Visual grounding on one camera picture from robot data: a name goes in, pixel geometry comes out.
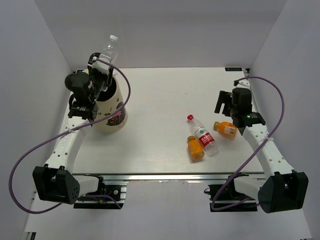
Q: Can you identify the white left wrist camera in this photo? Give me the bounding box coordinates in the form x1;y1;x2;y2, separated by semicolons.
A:
87;54;112;75

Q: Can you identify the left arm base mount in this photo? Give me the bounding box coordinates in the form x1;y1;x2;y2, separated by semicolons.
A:
73;180;128;210

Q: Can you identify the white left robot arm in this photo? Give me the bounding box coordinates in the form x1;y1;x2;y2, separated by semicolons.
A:
32;53;113;205

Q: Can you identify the orange juice bottle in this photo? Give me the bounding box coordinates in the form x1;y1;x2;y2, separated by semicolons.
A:
187;135;205;162
213;121;238;137

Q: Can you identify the blue label bottle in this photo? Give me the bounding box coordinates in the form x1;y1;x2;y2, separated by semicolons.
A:
101;35;119;64

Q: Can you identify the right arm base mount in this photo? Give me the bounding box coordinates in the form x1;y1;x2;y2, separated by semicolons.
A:
202;174;260;213

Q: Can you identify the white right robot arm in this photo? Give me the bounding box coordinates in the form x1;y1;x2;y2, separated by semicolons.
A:
214;88;309;213

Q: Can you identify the cream mouse-eared bin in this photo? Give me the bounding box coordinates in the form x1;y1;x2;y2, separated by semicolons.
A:
64;74;128;134

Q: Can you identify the red label tall bottle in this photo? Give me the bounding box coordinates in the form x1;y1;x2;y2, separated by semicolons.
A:
187;114;218;157

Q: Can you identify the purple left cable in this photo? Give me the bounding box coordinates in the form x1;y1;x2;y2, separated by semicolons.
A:
9;58;132;214

